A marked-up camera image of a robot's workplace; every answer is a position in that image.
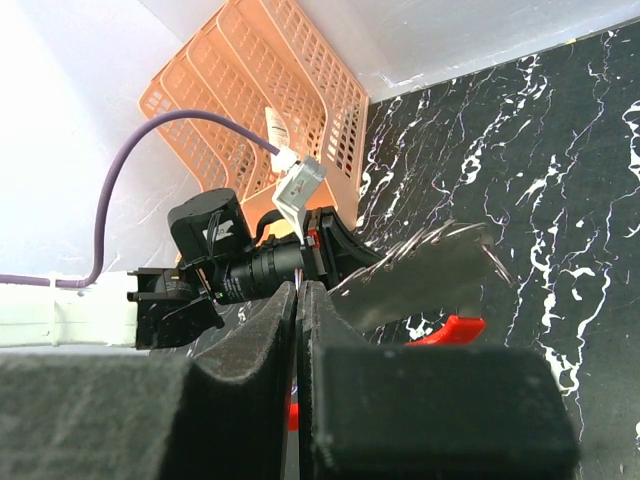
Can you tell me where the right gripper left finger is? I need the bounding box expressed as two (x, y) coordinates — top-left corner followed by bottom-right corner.
(1, 283), (297, 479)

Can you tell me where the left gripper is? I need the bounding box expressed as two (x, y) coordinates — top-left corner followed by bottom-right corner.
(300, 207), (383, 290)

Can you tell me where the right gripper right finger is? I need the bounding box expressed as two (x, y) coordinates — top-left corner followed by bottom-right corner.
(297, 281), (580, 479)

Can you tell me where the red black keyring holder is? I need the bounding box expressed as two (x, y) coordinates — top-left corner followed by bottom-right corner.
(289, 222), (510, 434)

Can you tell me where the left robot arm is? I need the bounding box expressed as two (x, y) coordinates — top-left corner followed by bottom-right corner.
(1, 188), (381, 350)

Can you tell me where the white paper packet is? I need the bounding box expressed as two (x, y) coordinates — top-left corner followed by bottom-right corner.
(265, 107), (290, 149)

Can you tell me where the peach plastic desk organizer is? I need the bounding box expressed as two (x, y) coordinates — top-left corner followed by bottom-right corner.
(139, 1), (369, 229)

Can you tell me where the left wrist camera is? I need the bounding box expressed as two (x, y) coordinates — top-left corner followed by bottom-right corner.
(272, 156), (326, 244)

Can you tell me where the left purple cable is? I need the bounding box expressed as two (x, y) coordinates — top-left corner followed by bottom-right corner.
(0, 109), (282, 289)

